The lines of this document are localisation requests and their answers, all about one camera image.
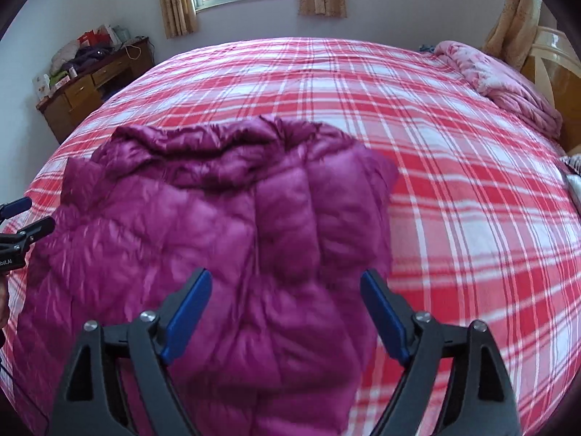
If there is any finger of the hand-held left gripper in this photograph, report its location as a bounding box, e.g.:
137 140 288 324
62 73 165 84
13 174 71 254
0 216 56 249
0 197 34 221

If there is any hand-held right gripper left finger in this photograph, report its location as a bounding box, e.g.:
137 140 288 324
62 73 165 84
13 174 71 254
48 268 214 436

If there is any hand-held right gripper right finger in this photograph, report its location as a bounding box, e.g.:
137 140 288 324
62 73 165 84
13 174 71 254
360 269 523 436

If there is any magenta puffer jacket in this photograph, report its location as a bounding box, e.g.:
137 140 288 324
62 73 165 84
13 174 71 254
9 116 400 436

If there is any pile of clothes and bags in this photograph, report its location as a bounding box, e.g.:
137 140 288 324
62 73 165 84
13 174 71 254
50 25 132 78

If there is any brown wooden desk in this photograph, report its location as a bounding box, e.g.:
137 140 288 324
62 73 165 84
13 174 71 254
36 36 156 145

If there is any white printed box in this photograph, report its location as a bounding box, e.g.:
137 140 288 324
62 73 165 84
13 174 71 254
33 74 52 101

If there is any bed with red plaid sheet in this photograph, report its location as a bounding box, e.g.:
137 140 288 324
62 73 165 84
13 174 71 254
0 36 581 436

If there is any pink folded quilt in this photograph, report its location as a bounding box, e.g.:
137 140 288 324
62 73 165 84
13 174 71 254
433 40 564 139

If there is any wooden bed headboard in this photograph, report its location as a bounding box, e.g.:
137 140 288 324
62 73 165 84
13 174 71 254
520 27 581 155

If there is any long beige floral curtain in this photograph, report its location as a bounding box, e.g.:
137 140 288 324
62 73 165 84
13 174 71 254
481 0 543 71

